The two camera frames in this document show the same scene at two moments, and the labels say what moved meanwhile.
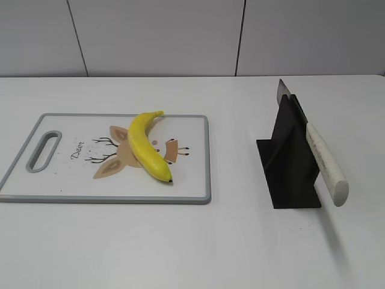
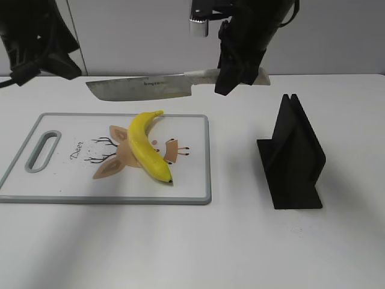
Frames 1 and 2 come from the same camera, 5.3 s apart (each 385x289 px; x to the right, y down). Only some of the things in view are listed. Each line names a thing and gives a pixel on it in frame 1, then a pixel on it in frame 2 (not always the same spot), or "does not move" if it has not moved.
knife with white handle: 337,188 -> 159,87
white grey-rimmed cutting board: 86,158 does not move
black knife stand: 289,159 does not move
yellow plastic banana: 142,148 does not move
